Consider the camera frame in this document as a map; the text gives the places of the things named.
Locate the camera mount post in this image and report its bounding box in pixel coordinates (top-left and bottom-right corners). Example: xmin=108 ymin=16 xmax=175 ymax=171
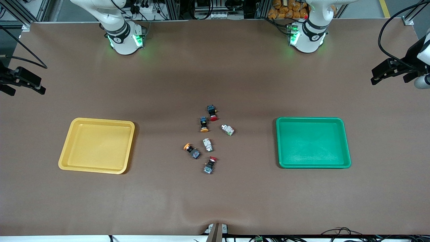
xmin=206 ymin=223 xmax=229 ymax=242

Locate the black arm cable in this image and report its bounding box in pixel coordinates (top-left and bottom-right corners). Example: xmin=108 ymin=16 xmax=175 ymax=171
xmin=0 ymin=24 xmax=48 ymax=69
xmin=378 ymin=0 xmax=430 ymax=73

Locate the white power strip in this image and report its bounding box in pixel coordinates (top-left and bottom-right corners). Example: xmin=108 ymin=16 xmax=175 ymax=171
xmin=195 ymin=11 xmax=235 ymax=19
xmin=134 ymin=3 xmax=159 ymax=21

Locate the green plastic tray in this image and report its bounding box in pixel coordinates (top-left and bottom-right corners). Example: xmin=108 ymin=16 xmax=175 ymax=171
xmin=276 ymin=117 xmax=352 ymax=169

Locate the aluminium frame profile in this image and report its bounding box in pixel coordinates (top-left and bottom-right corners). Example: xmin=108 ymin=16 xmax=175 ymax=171
xmin=401 ymin=0 xmax=430 ymax=26
xmin=0 ymin=0 xmax=32 ymax=32

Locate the black cable bundle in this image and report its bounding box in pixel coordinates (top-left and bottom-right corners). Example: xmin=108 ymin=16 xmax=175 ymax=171
xmin=321 ymin=228 xmax=430 ymax=242

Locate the brown table mat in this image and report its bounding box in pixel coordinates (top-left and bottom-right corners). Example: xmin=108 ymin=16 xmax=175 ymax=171
xmin=0 ymin=18 xmax=430 ymax=236

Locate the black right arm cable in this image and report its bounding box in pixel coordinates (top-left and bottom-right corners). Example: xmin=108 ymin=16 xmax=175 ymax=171
xmin=0 ymin=24 xmax=48 ymax=69

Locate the pile of orange objects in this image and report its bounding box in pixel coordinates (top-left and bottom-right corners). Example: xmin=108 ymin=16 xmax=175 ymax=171
xmin=268 ymin=0 xmax=309 ymax=19

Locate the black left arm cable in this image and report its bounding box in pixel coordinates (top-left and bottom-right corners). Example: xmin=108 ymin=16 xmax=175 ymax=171
xmin=378 ymin=0 xmax=430 ymax=73

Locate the yellow plastic tray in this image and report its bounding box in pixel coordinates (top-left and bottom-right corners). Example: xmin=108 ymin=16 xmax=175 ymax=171
xmin=58 ymin=117 xmax=135 ymax=174

